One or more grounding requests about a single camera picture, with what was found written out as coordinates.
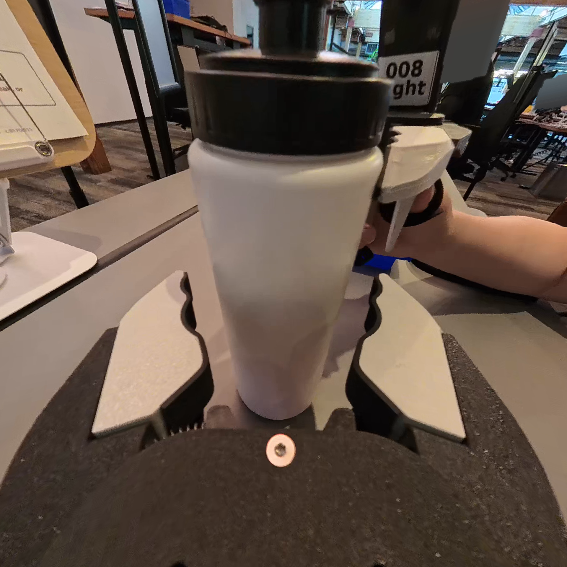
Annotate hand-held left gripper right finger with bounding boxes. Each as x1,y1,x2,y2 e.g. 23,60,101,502
345,274,467,441

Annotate wooden desk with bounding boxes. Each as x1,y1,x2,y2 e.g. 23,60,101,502
84,6,251,49

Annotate instruction sheet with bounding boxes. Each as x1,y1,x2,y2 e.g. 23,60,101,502
0,0,89,147

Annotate black wrist rest pad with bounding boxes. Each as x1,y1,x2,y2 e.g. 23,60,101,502
410,259,543,304

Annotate person's right hand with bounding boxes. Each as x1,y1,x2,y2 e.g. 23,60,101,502
358,184,458,262

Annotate white bottle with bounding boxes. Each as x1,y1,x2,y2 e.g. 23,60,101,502
188,137,385,421

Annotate white sign stand base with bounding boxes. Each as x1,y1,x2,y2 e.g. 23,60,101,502
0,133,98,322

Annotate person's right forearm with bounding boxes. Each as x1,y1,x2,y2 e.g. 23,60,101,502
454,208,567,304

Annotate grey trash can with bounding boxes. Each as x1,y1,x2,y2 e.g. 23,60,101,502
529,162,567,200

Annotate black table frame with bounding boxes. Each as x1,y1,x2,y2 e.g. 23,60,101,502
104,0,178,180

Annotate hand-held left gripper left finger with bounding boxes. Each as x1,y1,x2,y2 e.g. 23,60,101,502
91,271,214,439

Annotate black bottle lid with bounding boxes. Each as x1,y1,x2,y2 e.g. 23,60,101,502
184,0,392,156

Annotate black office chair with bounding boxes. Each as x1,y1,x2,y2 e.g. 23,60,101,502
447,62,554,200

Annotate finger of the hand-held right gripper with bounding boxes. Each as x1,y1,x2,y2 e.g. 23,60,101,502
376,126,456,205

